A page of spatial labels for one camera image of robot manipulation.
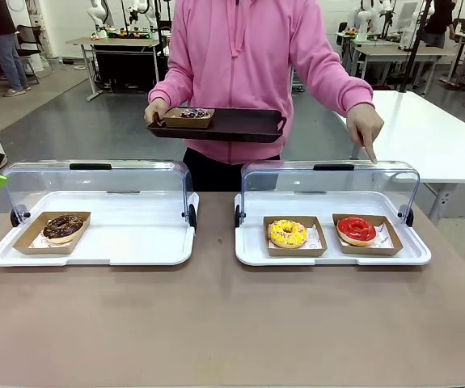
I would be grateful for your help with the person's left forearm pink sleeve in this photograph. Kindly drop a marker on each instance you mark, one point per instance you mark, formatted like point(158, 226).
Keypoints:
point(345, 89)

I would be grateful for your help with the cardboard tray with sprinkle donut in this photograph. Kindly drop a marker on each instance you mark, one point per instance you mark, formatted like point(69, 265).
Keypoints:
point(183, 122)

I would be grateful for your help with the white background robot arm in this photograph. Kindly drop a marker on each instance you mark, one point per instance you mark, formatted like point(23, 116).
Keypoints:
point(141, 12)
point(98, 16)
point(361, 18)

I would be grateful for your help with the black trousers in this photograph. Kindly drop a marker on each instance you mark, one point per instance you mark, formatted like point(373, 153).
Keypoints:
point(216, 174)

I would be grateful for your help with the red glazed donut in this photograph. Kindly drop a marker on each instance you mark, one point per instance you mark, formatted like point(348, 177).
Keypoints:
point(367, 234)

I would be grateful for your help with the black lid hinge knob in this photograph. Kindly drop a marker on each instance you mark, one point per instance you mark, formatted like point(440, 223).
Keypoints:
point(192, 218)
point(237, 216)
point(409, 216)
point(14, 220)

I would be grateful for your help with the white display case base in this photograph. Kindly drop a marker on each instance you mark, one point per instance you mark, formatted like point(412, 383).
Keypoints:
point(135, 234)
point(337, 202)

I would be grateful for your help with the cardboard tray with yellow donut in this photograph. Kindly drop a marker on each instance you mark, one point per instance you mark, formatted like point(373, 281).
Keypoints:
point(272, 251)

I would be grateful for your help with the white table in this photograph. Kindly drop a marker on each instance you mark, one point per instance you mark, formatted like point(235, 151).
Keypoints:
point(418, 133)

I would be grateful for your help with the cardboard tray with red donut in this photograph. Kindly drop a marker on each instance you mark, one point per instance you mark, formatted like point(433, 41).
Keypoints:
point(349, 250)

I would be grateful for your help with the bystander in jeans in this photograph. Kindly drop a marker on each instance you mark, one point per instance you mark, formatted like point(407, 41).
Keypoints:
point(1, 24)

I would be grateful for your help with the chocolate rainbow sprinkle donut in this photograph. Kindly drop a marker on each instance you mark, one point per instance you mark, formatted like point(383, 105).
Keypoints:
point(193, 113)

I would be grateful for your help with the bystander in dark top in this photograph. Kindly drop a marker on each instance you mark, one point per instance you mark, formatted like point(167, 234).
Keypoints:
point(438, 16)

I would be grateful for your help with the pink hoodie torso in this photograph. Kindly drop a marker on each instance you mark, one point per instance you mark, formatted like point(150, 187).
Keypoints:
point(232, 81)

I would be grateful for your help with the black office chair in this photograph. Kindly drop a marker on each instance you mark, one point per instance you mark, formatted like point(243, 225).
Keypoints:
point(28, 36)

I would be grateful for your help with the person's left hand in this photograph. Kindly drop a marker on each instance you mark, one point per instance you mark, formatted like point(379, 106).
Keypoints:
point(367, 125)

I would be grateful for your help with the clear display case lid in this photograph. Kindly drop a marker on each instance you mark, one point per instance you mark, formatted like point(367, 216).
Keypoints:
point(297, 178)
point(94, 178)

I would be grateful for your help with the yellow glazed sprinkle donut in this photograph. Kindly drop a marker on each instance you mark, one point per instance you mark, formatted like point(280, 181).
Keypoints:
point(280, 238)

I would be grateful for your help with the black cabinet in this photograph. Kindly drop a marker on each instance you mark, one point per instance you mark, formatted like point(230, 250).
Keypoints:
point(127, 68)

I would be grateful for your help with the person's right forearm pink sleeve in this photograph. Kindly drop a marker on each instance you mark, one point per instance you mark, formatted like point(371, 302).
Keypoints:
point(171, 85)

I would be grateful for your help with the person's right hand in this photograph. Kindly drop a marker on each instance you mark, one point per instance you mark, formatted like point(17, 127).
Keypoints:
point(155, 113)

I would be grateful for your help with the chocolate nut crumble donut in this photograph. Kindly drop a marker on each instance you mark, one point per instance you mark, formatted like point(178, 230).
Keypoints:
point(60, 228)

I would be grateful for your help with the cardboard tray with nut donut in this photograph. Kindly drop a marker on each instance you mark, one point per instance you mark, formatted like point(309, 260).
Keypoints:
point(24, 247)

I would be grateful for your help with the dark brown serving tray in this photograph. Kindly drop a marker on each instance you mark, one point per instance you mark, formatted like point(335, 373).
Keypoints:
point(240, 121)

